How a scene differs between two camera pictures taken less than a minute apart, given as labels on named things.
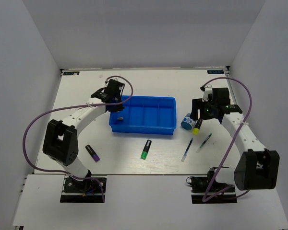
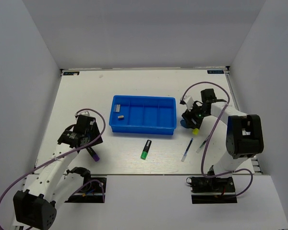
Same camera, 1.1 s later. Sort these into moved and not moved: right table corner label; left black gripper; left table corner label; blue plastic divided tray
Moved: left black gripper
Not moved: left table corner label; blue plastic divided tray; right table corner label
